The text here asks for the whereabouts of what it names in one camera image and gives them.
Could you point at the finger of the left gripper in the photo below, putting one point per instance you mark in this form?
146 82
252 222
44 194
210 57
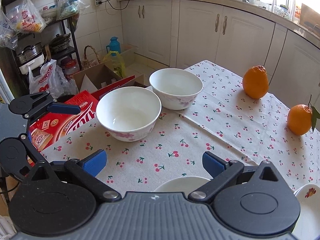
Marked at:
14 156
33 106

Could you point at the white floral bowl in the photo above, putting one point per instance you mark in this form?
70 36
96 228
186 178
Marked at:
129 113
186 184
176 88

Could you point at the red snack box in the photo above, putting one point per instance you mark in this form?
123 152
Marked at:
53 126

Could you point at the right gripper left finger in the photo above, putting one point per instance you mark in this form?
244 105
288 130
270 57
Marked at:
84 173

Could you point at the bumpy orange fruit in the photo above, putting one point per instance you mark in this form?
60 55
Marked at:
255 82

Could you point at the wooden cutting board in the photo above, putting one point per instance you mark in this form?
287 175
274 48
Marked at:
310 19

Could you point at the black metal storage rack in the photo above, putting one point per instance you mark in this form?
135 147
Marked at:
30 21

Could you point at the cherry print tablecloth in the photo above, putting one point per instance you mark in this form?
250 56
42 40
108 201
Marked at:
222 120

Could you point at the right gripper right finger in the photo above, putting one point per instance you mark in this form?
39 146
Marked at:
224 174

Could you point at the orange fruit with leaf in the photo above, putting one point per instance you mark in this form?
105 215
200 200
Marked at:
302 118

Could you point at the white kitchen cabinets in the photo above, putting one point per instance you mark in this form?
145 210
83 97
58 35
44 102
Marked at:
232 34

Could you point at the red white plastic bag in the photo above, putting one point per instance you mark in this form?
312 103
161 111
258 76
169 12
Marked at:
52 79

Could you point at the wicker basket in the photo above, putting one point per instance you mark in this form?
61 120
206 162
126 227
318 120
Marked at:
91 57

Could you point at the white fruit-print plate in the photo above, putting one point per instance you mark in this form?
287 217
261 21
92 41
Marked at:
308 224

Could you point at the teal thermos jug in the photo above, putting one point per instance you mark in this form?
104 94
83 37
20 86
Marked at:
114 46

